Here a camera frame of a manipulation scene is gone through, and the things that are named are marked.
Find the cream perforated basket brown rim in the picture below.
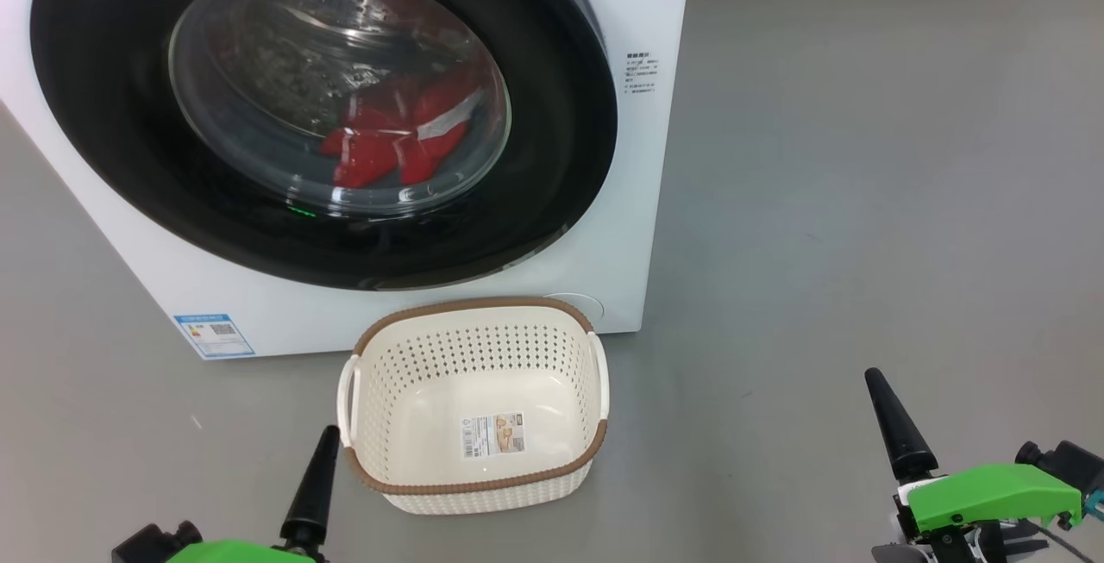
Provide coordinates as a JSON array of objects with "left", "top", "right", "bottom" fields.
[{"left": 336, "top": 296, "right": 611, "bottom": 516}]

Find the plain red garment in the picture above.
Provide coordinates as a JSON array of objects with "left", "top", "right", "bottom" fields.
[{"left": 319, "top": 80, "right": 406, "bottom": 189}]

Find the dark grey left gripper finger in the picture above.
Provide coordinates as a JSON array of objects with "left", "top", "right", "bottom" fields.
[{"left": 279, "top": 425, "right": 342, "bottom": 559}]

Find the white barcode label sticker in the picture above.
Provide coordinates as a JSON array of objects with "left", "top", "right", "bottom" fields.
[{"left": 463, "top": 412, "right": 525, "bottom": 460}]

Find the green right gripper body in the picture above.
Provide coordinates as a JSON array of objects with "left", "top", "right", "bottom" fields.
[{"left": 871, "top": 463, "right": 1084, "bottom": 563}]

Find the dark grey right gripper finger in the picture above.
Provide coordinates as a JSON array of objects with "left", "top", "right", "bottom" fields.
[{"left": 865, "top": 367, "right": 939, "bottom": 484}]

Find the red garment with white stripe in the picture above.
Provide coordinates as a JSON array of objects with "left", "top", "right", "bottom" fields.
[{"left": 392, "top": 72, "right": 484, "bottom": 186}]

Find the printed warning text label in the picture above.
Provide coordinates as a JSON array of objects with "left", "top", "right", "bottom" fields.
[{"left": 625, "top": 50, "right": 661, "bottom": 97}]

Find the blue energy label sticker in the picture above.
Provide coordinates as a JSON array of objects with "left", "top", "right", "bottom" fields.
[{"left": 172, "top": 313, "right": 256, "bottom": 360}]

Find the round drain filter cover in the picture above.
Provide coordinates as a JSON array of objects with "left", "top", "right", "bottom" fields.
[{"left": 542, "top": 291, "right": 605, "bottom": 328}]

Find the black round glass washer door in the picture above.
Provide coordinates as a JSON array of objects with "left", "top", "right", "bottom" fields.
[{"left": 30, "top": 0, "right": 618, "bottom": 291}]

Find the white front-load washing machine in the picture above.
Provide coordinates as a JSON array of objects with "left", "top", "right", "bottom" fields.
[{"left": 0, "top": 0, "right": 695, "bottom": 361}]

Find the right camera cable teal plug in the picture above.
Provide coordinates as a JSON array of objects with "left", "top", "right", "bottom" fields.
[{"left": 1035, "top": 490, "right": 1104, "bottom": 563}]

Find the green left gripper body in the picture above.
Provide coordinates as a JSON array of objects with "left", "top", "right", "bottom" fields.
[{"left": 168, "top": 539, "right": 316, "bottom": 563}]

